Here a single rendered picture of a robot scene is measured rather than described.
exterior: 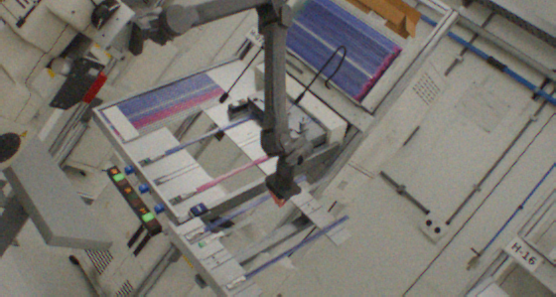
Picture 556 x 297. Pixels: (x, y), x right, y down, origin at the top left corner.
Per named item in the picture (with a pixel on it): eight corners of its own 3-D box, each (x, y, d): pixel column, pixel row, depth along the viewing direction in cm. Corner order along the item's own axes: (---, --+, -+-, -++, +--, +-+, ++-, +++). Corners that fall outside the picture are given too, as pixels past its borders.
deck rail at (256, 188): (181, 234, 194) (180, 222, 190) (178, 230, 195) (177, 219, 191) (338, 154, 228) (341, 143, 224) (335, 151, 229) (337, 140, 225)
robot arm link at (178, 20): (256, -15, 176) (278, -26, 168) (272, 27, 178) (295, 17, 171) (140, 19, 146) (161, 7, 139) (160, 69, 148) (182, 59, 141)
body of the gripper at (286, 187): (280, 173, 178) (283, 155, 173) (302, 194, 173) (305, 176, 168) (263, 181, 174) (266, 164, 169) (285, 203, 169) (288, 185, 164)
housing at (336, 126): (327, 157, 228) (332, 130, 219) (253, 91, 255) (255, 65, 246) (342, 149, 232) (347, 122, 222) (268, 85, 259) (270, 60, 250)
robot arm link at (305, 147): (257, 141, 167) (278, 137, 161) (281, 122, 174) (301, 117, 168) (276, 177, 170) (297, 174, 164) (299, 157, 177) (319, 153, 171)
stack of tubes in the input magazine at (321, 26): (356, 100, 220) (400, 45, 217) (275, 37, 248) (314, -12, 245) (368, 110, 231) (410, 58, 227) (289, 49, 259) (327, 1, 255)
